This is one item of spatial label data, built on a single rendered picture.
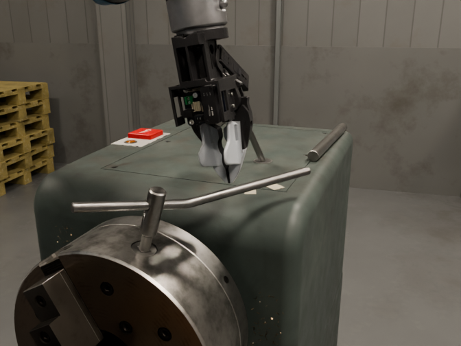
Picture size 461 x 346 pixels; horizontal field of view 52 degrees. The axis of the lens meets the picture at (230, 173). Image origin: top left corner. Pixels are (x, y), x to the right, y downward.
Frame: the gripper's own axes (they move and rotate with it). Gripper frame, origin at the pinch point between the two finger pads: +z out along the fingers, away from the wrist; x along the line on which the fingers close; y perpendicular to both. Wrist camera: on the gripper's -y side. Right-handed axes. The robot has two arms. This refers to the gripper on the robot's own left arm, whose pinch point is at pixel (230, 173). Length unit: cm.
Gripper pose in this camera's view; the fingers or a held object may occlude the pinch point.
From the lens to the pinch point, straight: 68.4
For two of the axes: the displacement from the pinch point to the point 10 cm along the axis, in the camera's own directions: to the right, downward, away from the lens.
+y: -3.6, 2.9, -8.9
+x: 9.2, -0.5, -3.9
